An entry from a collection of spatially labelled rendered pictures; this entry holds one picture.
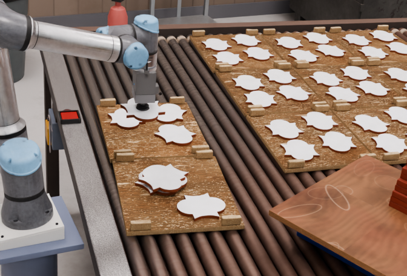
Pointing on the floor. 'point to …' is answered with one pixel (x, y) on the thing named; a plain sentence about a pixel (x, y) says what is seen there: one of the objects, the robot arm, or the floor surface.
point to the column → (42, 250)
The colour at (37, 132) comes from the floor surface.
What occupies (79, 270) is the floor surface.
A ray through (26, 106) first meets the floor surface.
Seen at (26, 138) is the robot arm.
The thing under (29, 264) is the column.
